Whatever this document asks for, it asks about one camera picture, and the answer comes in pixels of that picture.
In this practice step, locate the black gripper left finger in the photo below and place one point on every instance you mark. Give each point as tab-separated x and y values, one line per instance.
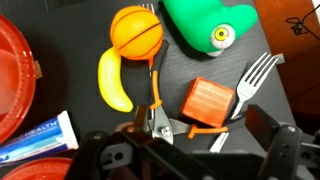
140	118

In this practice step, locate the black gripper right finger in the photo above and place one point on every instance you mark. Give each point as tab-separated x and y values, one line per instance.
261	125

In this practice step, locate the red block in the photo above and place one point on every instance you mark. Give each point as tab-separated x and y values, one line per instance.
207	102

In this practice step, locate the orange basketball toy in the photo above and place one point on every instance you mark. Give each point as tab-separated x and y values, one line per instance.
136	33

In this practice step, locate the yellow toy banana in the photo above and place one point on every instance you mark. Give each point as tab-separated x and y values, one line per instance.
109	81

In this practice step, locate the green monster plush toy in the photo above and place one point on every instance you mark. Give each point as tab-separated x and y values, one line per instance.
210	26

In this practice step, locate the silver fork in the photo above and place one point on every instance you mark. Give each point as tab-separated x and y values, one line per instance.
251	81
148	6

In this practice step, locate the white blue toothpaste tube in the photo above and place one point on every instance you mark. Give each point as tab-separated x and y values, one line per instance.
53	136

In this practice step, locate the red plastic bowl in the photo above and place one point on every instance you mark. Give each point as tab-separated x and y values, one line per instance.
54	168
17	78

